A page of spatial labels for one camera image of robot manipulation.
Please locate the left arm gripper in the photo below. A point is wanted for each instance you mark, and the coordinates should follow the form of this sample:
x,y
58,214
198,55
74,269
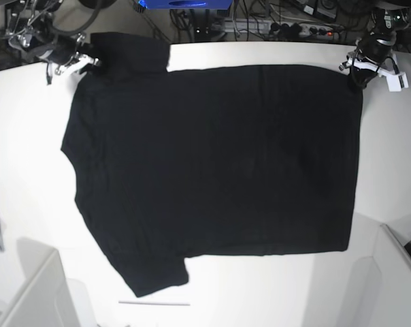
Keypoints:
x,y
364,62

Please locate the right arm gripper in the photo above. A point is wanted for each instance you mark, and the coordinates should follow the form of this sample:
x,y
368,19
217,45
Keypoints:
x,y
70,55

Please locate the black T-shirt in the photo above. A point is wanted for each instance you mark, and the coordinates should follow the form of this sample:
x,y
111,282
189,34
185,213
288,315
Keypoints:
x,y
250,160

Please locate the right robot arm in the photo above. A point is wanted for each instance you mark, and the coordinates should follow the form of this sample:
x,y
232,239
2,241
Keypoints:
x,y
31,31

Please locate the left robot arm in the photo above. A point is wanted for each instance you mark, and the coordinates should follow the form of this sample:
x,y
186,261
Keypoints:
x,y
388,17

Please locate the white power strip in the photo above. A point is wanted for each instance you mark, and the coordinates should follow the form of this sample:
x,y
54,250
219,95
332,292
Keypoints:
x,y
263,28

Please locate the blue box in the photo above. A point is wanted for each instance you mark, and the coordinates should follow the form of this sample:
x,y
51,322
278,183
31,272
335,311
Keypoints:
x,y
142,5

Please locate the white table side panel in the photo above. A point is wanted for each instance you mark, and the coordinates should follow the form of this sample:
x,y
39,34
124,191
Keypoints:
x,y
46,297

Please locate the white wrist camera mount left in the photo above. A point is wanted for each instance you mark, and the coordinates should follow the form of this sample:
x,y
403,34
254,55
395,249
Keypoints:
x,y
396,80

